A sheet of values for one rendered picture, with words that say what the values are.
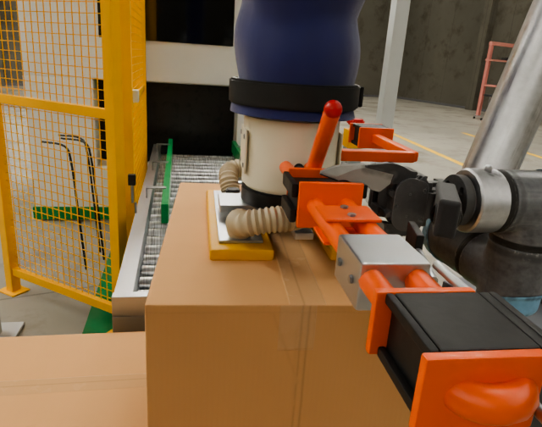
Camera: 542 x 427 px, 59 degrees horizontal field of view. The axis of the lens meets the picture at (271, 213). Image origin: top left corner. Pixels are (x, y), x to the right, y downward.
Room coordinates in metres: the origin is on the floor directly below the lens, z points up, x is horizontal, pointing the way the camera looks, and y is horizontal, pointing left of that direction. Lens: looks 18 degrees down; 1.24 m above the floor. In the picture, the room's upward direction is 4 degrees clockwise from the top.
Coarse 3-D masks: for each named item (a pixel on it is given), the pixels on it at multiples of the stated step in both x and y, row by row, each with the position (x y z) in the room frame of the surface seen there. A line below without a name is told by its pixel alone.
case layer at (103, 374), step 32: (0, 352) 0.95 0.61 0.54; (32, 352) 0.96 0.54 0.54; (64, 352) 0.97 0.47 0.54; (96, 352) 0.98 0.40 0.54; (128, 352) 0.99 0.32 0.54; (0, 384) 0.85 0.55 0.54; (32, 384) 0.85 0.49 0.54; (64, 384) 0.86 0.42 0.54; (96, 384) 0.87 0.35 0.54; (128, 384) 0.87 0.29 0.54; (0, 416) 0.75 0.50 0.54; (32, 416) 0.76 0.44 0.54; (64, 416) 0.77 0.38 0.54; (96, 416) 0.77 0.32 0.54; (128, 416) 0.78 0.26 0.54
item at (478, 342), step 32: (384, 288) 0.30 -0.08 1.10; (416, 288) 0.30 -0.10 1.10; (448, 288) 0.31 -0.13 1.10; (384, 320) 0.30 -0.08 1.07; (416, 320) 0.26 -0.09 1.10; (448, 320) 0.26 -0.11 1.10; (480, 320) 0.26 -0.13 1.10; (384, 352) 0.29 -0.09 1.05; (416, 352) 0.25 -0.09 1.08; (448, 352) 0.23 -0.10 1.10; (480, 352) 0.23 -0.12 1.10; (512, 352) 0.23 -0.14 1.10; (416, 384) 0.23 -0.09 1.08; (448, 384) 0.22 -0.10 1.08; (416, 416) 0.22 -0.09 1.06; (448, 416) 0.22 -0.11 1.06
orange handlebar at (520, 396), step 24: (384, 144) 1.07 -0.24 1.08; (288, 168) 0.73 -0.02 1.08; (312, 216) 0.53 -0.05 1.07; (336, 216) 0.49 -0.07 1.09; (360, 216) 0.49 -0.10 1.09; (336, 240) 0.44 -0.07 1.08; (456, 384) 0.22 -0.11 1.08; (480, 384) 0.22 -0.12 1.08; (504, 384) 0.22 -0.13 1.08; (528, 384) 0.22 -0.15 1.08; (456, 408) 0.22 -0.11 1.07; (480, 408) 0.21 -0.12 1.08; (504, 408) 0.21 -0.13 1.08; (528, 408) 0.21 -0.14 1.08
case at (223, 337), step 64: (192, 192) 1.03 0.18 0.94; (192, 256) 0.68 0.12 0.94; (320, 256) 0.71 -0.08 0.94; (192, 320) 0.53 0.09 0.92; (256, 320) 0.54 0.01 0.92; (320, 320) 0.55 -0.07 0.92; (192, 384) 0.53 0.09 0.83; (256, 384) 0.54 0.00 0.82; (320, 384) 0.55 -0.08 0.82; (384, 384) 0.56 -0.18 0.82
